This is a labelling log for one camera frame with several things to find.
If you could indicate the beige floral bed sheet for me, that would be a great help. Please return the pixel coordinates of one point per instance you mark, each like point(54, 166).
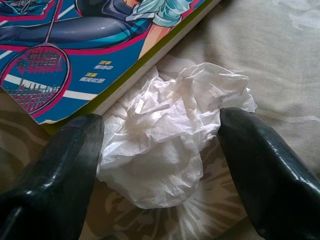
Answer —
point(275, 62)

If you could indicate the white tissue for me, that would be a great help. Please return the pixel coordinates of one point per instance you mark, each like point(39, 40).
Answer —
point(162, 140)

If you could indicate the blue badminton comic book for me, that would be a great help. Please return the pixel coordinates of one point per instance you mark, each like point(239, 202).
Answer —
point(75, 50)

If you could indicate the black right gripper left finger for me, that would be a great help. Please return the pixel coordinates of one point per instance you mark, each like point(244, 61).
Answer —
point(50, 187)

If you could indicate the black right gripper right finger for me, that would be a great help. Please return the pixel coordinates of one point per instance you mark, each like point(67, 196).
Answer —
point(275, 187)

